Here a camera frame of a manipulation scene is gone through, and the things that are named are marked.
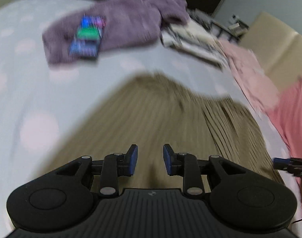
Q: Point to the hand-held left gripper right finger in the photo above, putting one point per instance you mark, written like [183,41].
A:
[168,160]

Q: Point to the cream padded headboard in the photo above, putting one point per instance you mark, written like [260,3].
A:
[277,44]

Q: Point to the white nightstand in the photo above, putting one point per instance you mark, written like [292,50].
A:
[230,29]

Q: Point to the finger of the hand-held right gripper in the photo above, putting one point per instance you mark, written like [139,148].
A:
[281,162]

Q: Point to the polka dot bed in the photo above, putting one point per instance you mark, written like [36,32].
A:
[29,79]

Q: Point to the dark floral folded garment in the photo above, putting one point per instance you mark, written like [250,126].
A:
[198,16]

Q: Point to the olive striped garment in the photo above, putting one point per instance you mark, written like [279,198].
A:
[153,109]

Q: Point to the stack of pale folded clothes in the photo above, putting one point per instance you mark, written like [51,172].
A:
[190,39]

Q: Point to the dark pink garment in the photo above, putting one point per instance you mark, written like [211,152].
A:
[294,114]

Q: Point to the purple fleece garment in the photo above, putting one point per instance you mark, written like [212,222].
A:
[131,19]

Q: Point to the smartphone with lit screen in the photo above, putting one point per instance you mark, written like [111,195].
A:
[87,37]

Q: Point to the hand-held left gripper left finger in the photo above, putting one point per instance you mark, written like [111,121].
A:
[132,158]

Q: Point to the light pink garment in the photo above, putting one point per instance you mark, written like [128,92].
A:
[247,74]

